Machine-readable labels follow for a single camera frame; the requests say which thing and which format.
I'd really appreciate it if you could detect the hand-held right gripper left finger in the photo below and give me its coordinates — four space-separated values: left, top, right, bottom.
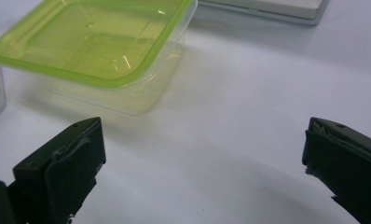
7 117 107 224

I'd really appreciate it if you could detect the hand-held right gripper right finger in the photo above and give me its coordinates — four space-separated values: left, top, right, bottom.
301 117 371 224

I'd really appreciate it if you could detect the clear plastic food container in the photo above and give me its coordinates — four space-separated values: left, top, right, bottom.
47 0 199 117

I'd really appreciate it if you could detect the green plastic container lid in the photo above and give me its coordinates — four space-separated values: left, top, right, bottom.
0 0 195 89

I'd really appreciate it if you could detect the flat silver metal device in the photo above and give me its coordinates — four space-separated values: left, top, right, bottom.
196 0 331 26

